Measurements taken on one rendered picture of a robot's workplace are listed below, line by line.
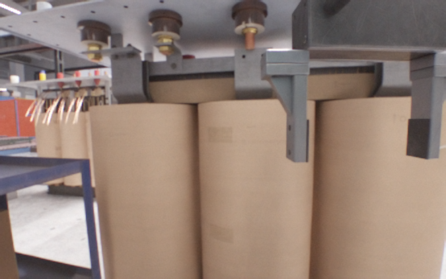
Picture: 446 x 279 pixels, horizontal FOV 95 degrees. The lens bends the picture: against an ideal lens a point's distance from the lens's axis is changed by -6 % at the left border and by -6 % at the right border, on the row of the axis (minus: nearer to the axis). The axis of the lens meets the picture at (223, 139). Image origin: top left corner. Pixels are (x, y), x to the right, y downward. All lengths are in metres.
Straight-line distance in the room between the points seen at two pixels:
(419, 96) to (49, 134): 3.56
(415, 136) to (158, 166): 0.68
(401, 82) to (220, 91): 0.57
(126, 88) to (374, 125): 0.80
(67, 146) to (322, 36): 3.25
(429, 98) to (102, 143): 0.84
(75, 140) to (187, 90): 2.57
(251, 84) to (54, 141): 3.15
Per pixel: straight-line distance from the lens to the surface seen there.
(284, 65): 0.21
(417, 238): 0.89
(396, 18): 0.26
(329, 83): 0.84
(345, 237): 0.84
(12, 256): 0.75
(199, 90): 0.84
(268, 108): 0.67
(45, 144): 3.61
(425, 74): 0.29
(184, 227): 0.88
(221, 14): 0.79
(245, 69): 0.72
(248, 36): 0.71
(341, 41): 0.22
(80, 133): 3.28
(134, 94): 0.84
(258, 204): 0.72
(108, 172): 0.87
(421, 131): 0.29
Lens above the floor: 1.02
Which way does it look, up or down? 5 degrees down
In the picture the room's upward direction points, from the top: 1 degrees counter-clockwise
